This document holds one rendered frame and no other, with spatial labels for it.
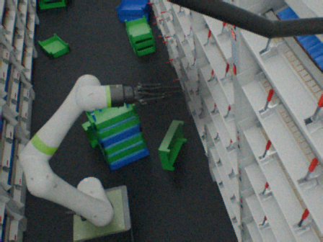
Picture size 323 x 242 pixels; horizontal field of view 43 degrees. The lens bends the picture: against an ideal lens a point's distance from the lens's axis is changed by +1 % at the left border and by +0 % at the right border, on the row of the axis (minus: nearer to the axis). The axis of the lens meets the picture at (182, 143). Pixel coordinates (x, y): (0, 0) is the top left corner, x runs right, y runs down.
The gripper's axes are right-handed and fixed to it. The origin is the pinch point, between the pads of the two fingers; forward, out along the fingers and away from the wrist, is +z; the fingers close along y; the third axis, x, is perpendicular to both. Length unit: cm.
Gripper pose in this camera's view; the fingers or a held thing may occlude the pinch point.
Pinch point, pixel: (171, 91)
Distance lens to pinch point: 174.9
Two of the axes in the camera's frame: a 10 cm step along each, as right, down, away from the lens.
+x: 0.7, -7.2, -6.9
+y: 2.1, 6.8, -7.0
